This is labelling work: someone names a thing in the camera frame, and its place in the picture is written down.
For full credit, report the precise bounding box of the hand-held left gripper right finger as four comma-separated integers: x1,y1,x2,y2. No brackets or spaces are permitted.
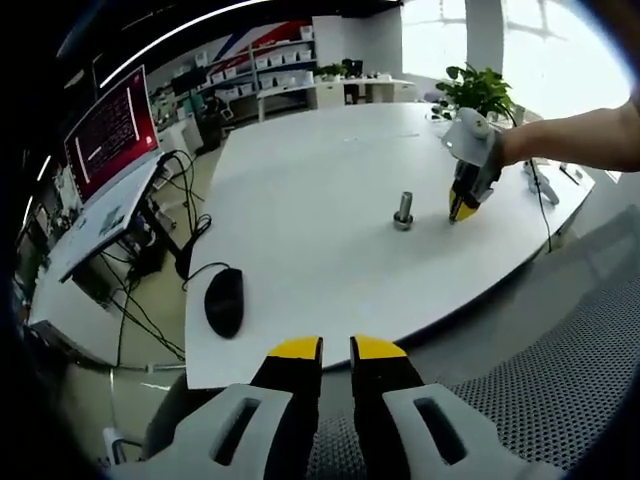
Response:
349,334,565,480

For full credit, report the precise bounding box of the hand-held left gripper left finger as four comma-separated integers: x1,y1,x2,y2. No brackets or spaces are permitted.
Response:
107,335,324,480

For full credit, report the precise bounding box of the large threaded steel stud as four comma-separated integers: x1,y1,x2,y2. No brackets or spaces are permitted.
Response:
391,191,417,233

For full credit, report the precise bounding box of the green potted plant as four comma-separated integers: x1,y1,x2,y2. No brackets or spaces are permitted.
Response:
434,63,517,120

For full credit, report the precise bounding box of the white handheld controller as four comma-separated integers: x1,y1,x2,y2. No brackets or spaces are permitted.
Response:
522,162,561,207

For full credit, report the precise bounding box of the black computer mouse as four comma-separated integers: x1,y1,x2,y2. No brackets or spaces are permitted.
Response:
203,267,245,339

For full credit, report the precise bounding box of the white background desk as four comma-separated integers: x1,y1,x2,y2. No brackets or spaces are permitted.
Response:
257,77,416,121

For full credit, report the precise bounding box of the grey mesh chair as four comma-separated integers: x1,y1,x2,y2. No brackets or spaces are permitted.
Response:
307,204,640,480

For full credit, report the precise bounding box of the shelf with white bins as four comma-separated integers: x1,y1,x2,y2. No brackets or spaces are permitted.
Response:
192,24,319,101

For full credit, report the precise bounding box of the black-legged laptop desk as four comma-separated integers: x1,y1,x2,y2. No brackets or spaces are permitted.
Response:
57,152,194,301

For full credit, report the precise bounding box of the curved ceiling light strip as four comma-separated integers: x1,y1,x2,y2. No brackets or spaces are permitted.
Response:
96,0,262,89

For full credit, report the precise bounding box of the white laptop with red screen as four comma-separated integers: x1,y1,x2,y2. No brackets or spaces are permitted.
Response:
59,64,167,284

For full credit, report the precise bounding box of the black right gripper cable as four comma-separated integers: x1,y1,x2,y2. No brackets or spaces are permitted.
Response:
528,158,554,252

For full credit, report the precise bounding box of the black mouse cable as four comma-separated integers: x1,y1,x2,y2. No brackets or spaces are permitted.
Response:
180,261,232,292

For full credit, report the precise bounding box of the black cable bundle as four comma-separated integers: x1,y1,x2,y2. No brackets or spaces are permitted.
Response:
99,149,214,362

